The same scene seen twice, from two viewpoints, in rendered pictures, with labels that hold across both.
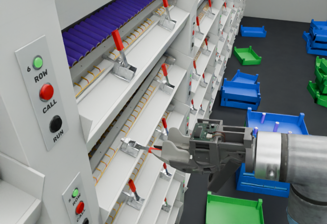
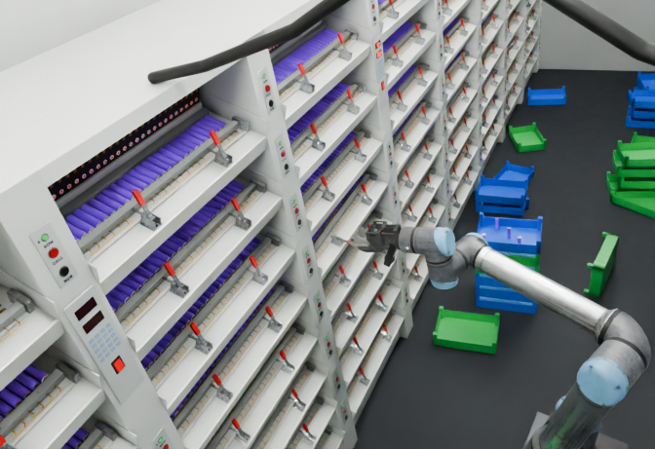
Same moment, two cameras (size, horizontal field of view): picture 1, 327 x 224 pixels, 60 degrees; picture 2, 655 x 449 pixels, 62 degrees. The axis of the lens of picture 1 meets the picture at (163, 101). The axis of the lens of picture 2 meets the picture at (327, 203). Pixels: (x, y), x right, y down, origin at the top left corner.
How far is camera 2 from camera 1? 1.35 m
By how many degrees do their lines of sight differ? 13
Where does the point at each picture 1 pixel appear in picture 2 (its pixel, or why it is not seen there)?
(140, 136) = (344, 235)
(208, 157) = (377, 243)
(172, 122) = not seen: hidden behind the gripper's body
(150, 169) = (358, 262)
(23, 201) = (289, 250)
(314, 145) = (426, 232)
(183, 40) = (381, 161)
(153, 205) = (366, 296)
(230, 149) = (389, 237)
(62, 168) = (301, 241)
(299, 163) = (418, 241)
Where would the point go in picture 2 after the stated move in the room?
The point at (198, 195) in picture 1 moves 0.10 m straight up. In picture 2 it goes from (431, 312) to (430, 298)
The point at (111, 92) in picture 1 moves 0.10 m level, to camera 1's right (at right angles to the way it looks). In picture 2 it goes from (321, 207) to (350, 206)
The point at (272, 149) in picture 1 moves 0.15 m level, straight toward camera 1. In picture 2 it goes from (406, 235) to (381, 262)
